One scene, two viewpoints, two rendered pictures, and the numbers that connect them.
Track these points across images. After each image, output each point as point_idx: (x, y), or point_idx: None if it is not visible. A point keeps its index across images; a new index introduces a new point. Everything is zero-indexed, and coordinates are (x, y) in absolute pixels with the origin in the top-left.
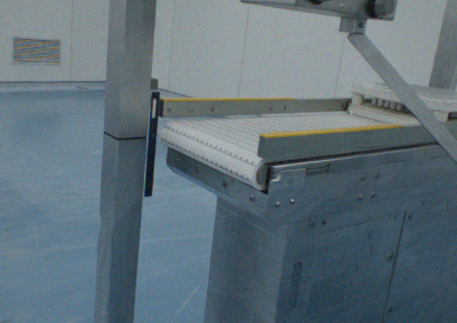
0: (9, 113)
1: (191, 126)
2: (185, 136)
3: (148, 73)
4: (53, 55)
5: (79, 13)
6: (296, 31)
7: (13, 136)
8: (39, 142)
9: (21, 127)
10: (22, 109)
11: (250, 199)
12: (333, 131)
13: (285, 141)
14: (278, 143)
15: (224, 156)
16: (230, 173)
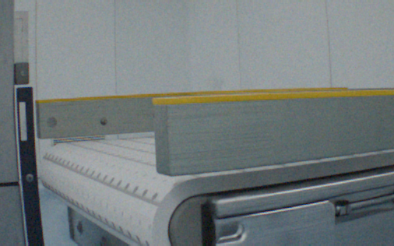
0: (47, 211)
1: (86, 146)
2: (62, 166)
3: (5, 53)
4: (97, 139)
5: (124, 84)
6: (390, 65)
7: (45, 237)
8: (72, 243)
9: (56, 226)
10: (61, 206)
11: None
12: None
13: (243, 118)
14: (216, 124)
15: (107, 195)
16: (123, 237)
